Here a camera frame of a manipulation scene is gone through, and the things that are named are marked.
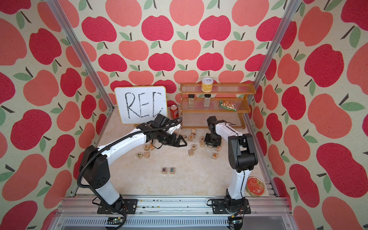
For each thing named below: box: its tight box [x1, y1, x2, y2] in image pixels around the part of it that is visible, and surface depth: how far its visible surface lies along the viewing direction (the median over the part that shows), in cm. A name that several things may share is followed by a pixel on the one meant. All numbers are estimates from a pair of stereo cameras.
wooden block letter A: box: [211, 152, 219, 160], surface depth 93 cm
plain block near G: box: [188, 149, 195, 157], surface depth 96 cm
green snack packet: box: [218, 100, 237, 113], surface depth 97 cm
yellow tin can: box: [200, 77, 214, 93], surface depth 90 cm
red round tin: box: [245, 176, 265, 198], surface depth 78 cm
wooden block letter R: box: [161, 167, 168, 175], surface depth 87 cm
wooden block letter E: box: [169, 167, 176, 175], surface depth 88 cm
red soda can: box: [169, 104, 180, 120], surface depth 109 cm
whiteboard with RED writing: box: [114, 85, 168, 125], surface depth 100 cm
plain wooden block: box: [143, 151, 150, 159], surface depth 95 cm
